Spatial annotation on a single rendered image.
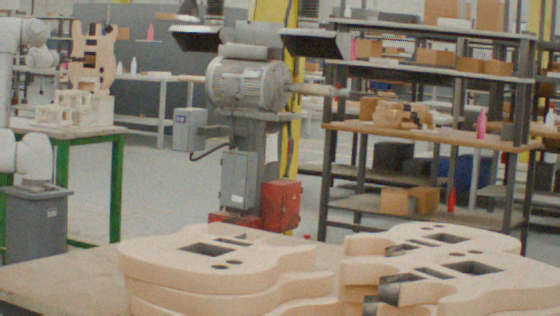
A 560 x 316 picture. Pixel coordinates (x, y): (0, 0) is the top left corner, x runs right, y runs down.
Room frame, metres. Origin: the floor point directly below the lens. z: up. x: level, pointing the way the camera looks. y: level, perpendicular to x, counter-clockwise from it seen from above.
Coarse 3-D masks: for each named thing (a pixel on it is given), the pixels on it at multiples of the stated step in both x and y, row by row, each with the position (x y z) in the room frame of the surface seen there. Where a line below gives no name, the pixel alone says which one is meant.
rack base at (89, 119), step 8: (64, 112) 5.06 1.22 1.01; (72, 112) 5.03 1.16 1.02; (80, 112) 5.02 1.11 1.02; (88, 112) 5.07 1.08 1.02; (96, 112) 5.13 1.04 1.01; (72, 120) 5.03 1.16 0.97; (80, 120) 5.01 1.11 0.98; (88, 120) 5.07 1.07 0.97; (96, 120) 5.14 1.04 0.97; (80, 128) 5.01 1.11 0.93
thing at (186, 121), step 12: (180, 108) 4.43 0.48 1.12; (192, 108) 4.50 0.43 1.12; (180, 120) 4.38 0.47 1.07; (192, 120) 4.38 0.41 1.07; (204, 120) 4.48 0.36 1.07; (180, 132) 4.38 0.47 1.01; (192, 132) 4.39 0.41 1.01; (180, 144) 4.38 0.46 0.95; (192, 144) 4.39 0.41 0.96; (204, 144) 4.49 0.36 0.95; (228, 144) 4.47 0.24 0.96; (192, 156) 4.48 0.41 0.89; (204, 156) 4.47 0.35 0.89
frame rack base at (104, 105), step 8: (96, 96) 5.18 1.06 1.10; (112, 96) 5.27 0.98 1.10; (72, 104) 5.24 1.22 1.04; (96, 104) 5.15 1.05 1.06; (104, 104) 5.20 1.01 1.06; (112, 104) 5.26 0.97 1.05; (104, 112) 5.20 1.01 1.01; (112, 112) 5.27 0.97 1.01; (104, 120) 5.20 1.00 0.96; (112, 120) 5.27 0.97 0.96
